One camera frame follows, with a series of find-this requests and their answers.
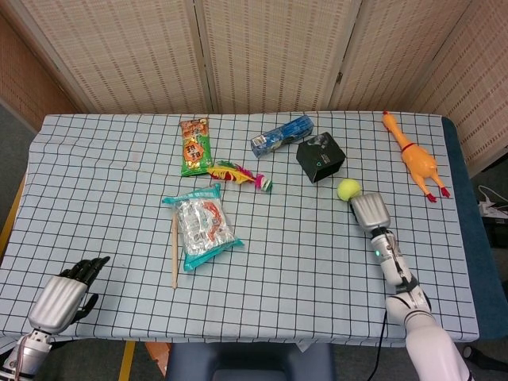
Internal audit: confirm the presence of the yellow rubber chicken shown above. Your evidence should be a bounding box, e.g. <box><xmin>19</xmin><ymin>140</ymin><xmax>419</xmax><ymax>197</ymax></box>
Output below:
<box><xmin>381</xmin><ymin>110</ymin><xmax>452</xmax><ymax>204</ymax></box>

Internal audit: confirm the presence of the teal clear snack bag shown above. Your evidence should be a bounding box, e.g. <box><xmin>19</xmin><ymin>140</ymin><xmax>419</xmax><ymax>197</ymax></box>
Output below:
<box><xmin>161</xmin><ymin>183</ymin><xmax>245</xmax><ymax>273</ymax></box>

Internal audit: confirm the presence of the wooden stick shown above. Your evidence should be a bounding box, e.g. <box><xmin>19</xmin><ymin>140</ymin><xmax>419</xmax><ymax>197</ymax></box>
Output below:
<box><xmin>171</xmin><ymin>215</ymin><xmax>179</xmax><ymax>290</ymax></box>

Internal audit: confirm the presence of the colourful feather shuttlecock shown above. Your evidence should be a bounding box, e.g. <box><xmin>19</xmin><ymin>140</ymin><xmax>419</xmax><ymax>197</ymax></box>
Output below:
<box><xmin>206</xmin><ymin>160</ymin><xmax>274</xmax><ymax>194</ymax></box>

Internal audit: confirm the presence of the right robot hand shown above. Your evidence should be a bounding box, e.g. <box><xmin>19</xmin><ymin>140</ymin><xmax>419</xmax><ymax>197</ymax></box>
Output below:
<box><xmin>348</xmin><ymin>193</ymin><xmax>392</xmax><ymax>231</ymax></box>

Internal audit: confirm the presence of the blue package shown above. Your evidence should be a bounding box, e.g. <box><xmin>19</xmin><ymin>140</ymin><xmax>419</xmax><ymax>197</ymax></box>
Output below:
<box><xmin>249</xmin><ymin>114</ymin><xmax>316</xmax><ymax>159</ymax></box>

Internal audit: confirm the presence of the dark blue chair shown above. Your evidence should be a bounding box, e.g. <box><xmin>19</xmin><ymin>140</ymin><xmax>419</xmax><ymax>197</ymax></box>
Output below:
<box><xmin>164</xmin><ymin>341</ymin><xmax>335</xmax><ymax>381</ymax></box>

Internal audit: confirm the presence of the yellow tennis ball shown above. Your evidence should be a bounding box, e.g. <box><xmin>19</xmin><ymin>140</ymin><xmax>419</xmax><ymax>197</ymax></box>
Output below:
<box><xmin>337</xmin><ymin>178</ymin><xmax>362</xmax><ymax>202</ymax></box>

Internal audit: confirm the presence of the orange green snack bag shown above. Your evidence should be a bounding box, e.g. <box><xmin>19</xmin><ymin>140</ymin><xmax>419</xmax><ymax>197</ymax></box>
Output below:
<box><xmin>179</xmin><ymin>117</ymin><xmax>215</xmax><ymax>178</ymax></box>

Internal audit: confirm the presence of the white cable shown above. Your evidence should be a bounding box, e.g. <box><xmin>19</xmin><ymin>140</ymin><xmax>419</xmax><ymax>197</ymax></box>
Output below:
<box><xmin>477</xmin><ymin>184</ymin><xmax>508</xmax><ymax>211</ymax></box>

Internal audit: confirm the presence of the black box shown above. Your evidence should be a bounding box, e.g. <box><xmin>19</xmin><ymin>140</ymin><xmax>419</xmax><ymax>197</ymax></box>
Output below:
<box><xmin>295</xmin><ymin>132</ymin><xmax>347</xmax><ymax>186</ymax></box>

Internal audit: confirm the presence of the blue checked tablecloth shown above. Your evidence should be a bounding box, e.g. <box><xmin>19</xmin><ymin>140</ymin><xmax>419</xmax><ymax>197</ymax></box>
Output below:
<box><xmin>0</xmin><ymin>110</ymin><xmax>481</xmax><ymax>343</ymax></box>

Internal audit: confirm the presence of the beige folding screen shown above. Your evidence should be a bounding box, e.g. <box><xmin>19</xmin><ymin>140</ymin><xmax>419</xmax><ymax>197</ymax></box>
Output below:
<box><xmin>0</xmin><ymin>0</ymin><xmax>508</xmax><ymax>179</ymax></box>

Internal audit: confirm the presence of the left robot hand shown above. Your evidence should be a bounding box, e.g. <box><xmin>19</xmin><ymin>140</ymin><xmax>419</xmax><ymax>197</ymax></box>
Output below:
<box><xmin>26</xmin><ymin>256</ymin><xmax>111</xmax><ymax>333</ymax></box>

